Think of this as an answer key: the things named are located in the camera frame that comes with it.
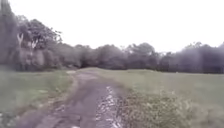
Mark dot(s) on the wood of dark trees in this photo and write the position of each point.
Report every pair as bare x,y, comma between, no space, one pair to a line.
110,58

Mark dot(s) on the gravel dirt track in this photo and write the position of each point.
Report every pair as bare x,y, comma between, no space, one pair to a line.
86,100

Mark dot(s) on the flat grass meadow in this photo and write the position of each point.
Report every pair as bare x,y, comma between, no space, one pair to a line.
166,90

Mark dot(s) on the sloping grass field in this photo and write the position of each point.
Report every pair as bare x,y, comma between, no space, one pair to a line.
26,86

